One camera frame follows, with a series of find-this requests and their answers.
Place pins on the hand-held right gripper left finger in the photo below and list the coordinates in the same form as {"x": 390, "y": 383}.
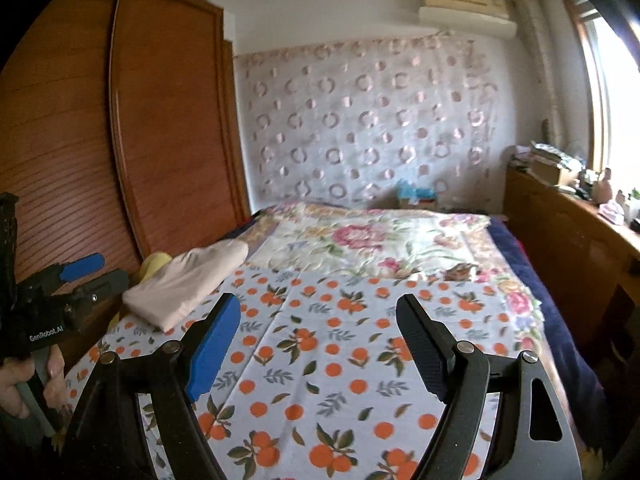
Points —
{"x": 215, "y": 350}

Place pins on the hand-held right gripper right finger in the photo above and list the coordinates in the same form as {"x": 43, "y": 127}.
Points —
{"x": 425, "y": 350}

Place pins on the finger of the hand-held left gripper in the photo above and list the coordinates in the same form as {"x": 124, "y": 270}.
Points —
{"x": 105, "y": 285}
{"x": 80, "y": 267}

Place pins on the beige printed t-shirt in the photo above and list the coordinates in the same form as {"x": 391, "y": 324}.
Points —
{"x": 185, "y": 285}

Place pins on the person's left hand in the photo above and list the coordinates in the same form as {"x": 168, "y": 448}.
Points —
{"x": 12, "y": 385}

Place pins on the yellow cloth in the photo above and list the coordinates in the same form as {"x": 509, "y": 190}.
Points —
{"x": 155, "y": 265}

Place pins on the orange fruit print bedsheet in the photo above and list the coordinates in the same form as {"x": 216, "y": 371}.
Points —
{"x": 325, "y": 360}

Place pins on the floral blanket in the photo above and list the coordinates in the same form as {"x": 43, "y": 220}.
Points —
{"x": 360, "y": 240}

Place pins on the dark blue blanket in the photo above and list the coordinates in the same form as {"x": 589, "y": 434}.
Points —
{"x": 550, "y": 300}

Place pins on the wooden wardrobe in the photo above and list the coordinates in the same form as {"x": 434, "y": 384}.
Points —
{"x": 165, "y": 135}

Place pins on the wooden cabinet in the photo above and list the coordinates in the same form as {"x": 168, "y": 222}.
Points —
{"x": 560, "y": 230}

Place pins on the cardboard box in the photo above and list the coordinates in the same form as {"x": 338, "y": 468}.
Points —
{"x": 550, "y": 173}

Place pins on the pile of papers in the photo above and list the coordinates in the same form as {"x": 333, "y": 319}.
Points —
{"x": 547, "y": 154}

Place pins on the circle pattern sheer curtain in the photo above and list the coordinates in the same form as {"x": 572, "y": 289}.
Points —
{"x": 360, "y": 125}

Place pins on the pink figurine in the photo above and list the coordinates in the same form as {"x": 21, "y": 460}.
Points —
{"x": 603, "y": 187}

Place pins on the green capped bottle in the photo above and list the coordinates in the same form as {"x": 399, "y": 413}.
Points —
{"x": 634, "y": 205}

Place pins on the wrapped white pipe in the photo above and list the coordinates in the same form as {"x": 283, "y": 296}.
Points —
{"x": 537, "y": 60}

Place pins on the cream air conditioner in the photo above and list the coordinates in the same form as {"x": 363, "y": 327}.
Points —
{"x": 465, "y": 12}

